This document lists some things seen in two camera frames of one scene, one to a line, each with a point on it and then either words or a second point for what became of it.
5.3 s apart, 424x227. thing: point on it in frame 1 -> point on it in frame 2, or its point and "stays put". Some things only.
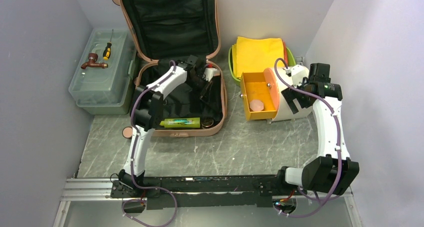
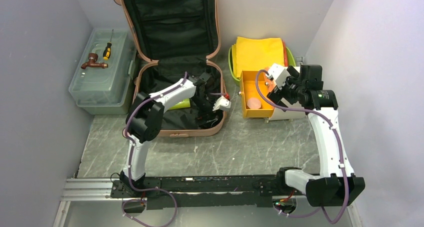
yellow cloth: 256,55 stays put
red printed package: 285,53 stays put
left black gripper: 207,84 -> 209,112
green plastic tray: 291,61 stays put
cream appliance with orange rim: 262,96 stays put
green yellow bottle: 191,122 -> 184,103
